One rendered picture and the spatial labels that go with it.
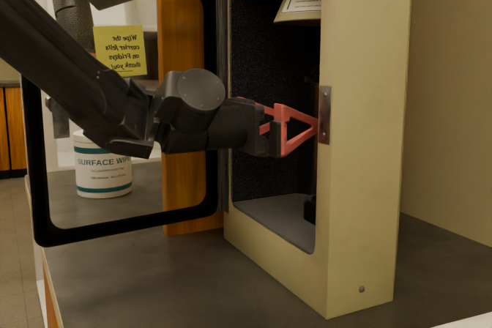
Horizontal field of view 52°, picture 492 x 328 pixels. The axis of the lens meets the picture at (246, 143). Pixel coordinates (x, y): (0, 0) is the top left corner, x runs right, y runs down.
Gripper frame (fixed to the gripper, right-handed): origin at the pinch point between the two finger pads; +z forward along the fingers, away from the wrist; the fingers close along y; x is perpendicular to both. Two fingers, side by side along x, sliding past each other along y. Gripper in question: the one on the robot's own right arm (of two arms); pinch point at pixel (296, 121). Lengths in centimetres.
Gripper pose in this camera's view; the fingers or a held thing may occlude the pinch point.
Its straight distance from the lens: 71.8
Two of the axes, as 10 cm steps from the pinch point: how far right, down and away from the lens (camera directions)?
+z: 9.0, -0.9, 4.2
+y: -4.3, -1.6, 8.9
